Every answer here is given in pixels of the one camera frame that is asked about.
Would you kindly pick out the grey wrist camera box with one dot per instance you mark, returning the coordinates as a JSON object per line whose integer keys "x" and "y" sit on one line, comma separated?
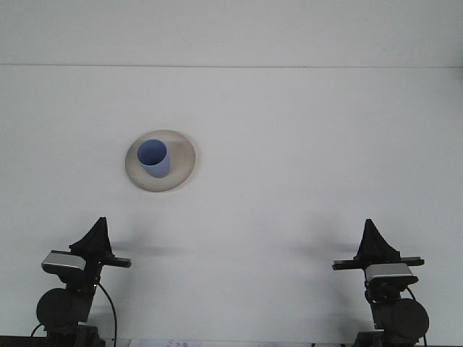
{"x": 390, "y": 273}
{"x": 63, "y": 260}

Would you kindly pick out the pale blue cup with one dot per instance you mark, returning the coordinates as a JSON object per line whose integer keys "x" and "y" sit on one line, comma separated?
{"x": 159, "y": 168}

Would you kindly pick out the pale round plate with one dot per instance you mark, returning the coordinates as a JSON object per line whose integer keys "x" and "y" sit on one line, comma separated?
{"x": 181, "y": 170}

